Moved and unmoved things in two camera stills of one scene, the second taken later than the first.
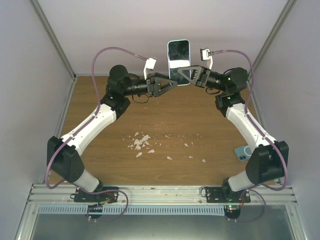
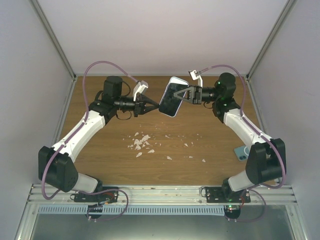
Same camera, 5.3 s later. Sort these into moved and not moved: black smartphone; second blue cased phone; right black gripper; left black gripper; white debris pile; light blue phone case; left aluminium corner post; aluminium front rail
Moved: right black gripper; black smartphone; left black gripper; light blue phone case
Not moved: aluminium front rail; second blue cased phone; white debris pile; left aluminium corner post
